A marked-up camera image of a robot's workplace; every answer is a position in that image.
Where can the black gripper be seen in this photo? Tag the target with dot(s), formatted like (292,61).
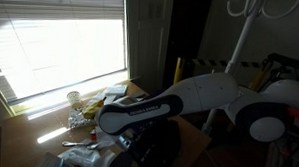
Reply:
(135,151)

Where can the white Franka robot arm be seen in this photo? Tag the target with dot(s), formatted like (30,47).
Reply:
(206,92)

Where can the small red object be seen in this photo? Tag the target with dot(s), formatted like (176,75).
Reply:
(92,135)

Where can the white plastic bag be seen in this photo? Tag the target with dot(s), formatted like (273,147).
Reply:
(82,157)

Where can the yellow bag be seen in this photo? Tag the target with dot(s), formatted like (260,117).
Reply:
(93,110)

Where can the metal spoon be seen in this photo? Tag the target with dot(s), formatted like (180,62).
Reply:
(72,144)

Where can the white flat package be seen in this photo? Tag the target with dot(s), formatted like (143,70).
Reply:
(116,90)

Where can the silver patterned foil bag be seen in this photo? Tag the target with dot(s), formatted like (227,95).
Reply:
(77,120)

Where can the white paper cup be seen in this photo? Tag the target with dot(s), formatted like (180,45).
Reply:
(73,97)

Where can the clear plastic package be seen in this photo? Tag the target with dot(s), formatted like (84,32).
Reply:
(51,161)

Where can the yellow black striped barrier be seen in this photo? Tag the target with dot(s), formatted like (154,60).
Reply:
(177,72)

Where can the wide white window blinds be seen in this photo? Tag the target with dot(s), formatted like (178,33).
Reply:
(57,40)

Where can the white coat rack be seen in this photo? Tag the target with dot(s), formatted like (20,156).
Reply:
(241,43)

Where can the black equipment frame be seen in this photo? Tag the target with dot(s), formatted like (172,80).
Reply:
(287,61)

